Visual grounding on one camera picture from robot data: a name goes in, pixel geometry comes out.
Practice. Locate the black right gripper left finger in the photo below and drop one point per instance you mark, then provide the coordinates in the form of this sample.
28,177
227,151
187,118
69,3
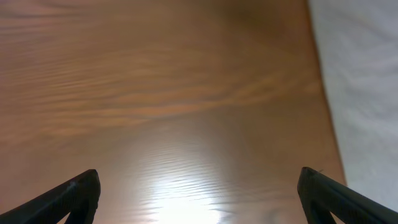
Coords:
77,199

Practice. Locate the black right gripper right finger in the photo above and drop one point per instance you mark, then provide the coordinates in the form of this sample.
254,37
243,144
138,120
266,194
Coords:
323,199

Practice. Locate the khaki beige shorts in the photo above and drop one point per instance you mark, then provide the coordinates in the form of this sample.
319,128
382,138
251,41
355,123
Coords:
357,46

